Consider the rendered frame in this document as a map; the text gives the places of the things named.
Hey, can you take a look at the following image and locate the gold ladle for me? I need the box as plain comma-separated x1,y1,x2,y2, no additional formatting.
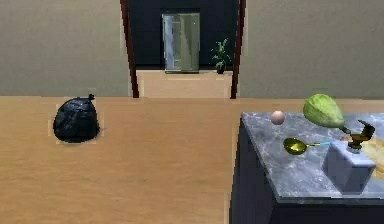
282,137,331,156

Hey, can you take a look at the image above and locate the green potted house plant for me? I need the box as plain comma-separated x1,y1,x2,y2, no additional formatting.
210,37,232,75

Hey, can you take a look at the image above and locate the pale pink egg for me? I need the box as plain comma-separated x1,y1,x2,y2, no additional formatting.
270,110,286,126

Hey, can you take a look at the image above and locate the black rubbish bag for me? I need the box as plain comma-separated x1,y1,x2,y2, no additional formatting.
52,93,101,144

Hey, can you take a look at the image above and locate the grey marble kitchen counter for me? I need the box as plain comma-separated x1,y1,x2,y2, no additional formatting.
229,111,384,224

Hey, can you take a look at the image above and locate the green lettuce head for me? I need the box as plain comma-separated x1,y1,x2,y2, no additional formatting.
302,93,352,134

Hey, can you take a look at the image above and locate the grey soap dispenser bottle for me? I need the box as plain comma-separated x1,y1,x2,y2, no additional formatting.
321,119,377,196

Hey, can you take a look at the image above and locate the tan bread loaf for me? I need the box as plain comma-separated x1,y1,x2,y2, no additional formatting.
361,137,384,181

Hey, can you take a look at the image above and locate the dark red door frame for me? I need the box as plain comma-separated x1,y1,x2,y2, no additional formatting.
119,0,247,100

